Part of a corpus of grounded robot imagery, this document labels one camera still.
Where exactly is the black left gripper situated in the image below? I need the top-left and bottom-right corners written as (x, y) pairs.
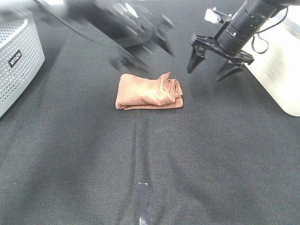
top-left (109, 14), bottom-right (174, 73)

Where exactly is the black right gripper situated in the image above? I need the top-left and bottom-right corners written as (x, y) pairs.
top-left (187, 34), bottom-right (254, 81)

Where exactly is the brown microfiber towel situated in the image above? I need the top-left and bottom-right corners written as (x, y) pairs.
top-left (115, 72), bottom-right (183, 110)

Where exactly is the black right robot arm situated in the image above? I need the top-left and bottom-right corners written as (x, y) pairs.
top-left (187, 0), bottom-right (289, 81)

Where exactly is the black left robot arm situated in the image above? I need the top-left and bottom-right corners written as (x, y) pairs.
top-left (35, 0), bottom-right (174, 72)

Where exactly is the white plastic storage bin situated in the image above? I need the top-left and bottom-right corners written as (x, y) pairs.
top-left (243, 6), bottom-right (300, 117)

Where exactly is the black table cloth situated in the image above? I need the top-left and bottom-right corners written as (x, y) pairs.
top-left (0, 0), bottom-right (300, 225)

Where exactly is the grey perforated plastic basket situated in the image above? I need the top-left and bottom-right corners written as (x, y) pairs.
top-left (0, 17), bottom-right (45, 116)

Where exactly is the grey tape strip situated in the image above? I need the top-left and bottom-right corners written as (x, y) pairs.
top-left (138, 182), bottom-right (150, 225)

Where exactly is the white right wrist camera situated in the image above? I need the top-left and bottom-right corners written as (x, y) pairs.
top-left (204, 8), bottom-right (224, 24)

